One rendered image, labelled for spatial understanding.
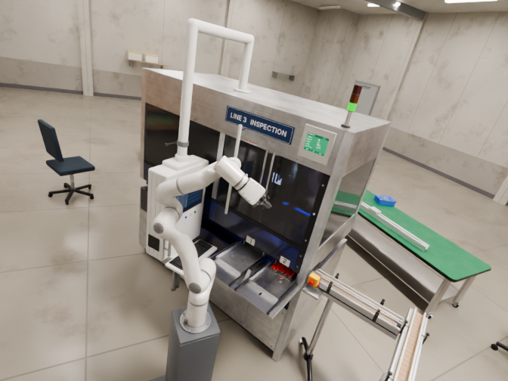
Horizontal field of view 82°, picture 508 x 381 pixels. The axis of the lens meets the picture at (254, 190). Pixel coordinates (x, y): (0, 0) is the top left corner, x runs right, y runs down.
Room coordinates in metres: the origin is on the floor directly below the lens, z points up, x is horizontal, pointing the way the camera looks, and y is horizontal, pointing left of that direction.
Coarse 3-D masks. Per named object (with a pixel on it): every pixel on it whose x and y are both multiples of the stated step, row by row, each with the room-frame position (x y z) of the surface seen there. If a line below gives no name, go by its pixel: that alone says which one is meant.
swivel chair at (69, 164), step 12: (48, 132) 3.55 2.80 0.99; (48, 144) 3.65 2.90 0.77; (60, 156) 3.56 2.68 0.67; (60, 168) 3.51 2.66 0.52; (72, 168) 3.58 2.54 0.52; (84, 168) 3.66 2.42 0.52; (72, 180) 3.70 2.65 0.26; (48, 192) 3.54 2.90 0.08; (60, 192) 3.62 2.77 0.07; (72, 192) 3.64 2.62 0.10; (84, 192) 3.72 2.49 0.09
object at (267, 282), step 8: (272, 264) 1.94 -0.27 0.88; (264, 272) 1.82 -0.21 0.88; (256, 280) 1.71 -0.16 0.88; (264, 280) 1.73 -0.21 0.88; (272, 280) 1.74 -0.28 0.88; (264, 288) 1.65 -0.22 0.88; (272, 288) 1.66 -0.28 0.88; (280, 288) 1.68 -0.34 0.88; (288, 288) 1.66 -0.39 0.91; (272, 296) 1.56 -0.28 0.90; (280, 296) 1.57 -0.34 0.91
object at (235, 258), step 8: (232, 248) 2.03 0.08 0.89; (240, 248) 2.07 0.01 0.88; (248, 248) 2.09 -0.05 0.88; (216, 256) 1.85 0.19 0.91; (224, 256) 1.91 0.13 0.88; (232, 256) 1.93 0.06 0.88; (240, 256) 1.95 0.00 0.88; (248, 256) 1.97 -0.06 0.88; (256, 256) 2.00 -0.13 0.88; (264, 256) 1.99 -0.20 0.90; (224, 264) 1.81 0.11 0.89; (232, 264) 1.84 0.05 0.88; (240, 264) 1.86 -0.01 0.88; (248, 264) 1.88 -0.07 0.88; (240, 272) 1.76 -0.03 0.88
